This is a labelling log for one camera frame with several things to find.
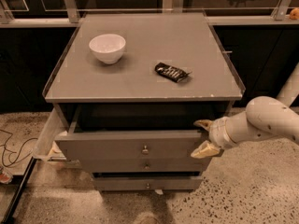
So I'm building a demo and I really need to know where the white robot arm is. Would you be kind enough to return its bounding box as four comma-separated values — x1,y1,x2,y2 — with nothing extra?
191,64,299,159

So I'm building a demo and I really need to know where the orange fruit on ledge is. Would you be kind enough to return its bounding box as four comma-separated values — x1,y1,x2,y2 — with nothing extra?
290,7,299,20

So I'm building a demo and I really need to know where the grey drawer cabinet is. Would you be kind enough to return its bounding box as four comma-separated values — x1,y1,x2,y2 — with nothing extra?
44,13,245,180

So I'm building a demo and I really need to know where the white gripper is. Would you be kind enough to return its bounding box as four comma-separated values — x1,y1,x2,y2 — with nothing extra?
191,117,236,159

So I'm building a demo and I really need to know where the black cable on floor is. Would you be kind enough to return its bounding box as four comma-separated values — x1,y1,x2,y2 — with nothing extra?
0,128,39,168

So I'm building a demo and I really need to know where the white tape roll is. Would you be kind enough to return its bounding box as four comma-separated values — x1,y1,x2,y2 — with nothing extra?
51,142,62,155

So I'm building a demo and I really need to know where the white ceramic bowl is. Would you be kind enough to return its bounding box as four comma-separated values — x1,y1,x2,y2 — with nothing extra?
89,34,126,64

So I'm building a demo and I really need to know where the metal railing frame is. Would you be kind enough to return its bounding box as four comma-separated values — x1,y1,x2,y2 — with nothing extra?
0,0,299,27

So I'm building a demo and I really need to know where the grey bottom drawer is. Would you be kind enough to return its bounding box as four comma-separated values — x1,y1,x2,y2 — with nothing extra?
93,176,201,191

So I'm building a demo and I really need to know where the grey top drawer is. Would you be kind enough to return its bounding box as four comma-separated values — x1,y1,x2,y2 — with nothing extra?
56,103,215,161

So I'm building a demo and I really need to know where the clear plastic bin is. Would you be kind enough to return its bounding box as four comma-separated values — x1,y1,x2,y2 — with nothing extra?
33,109,65,161

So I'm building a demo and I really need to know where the red white floor object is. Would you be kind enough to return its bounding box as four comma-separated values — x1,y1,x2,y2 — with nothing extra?
0,167,13,184

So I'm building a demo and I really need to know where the grey middle drawer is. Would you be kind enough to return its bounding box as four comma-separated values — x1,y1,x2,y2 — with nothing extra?
80,158,210,173

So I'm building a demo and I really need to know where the grey drawer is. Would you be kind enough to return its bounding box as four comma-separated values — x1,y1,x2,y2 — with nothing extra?
56,103,215,161
93,176,201,191
80,158,210,173

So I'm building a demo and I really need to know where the black snack wrapper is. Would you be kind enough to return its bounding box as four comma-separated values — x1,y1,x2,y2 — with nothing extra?
154,63,189,83

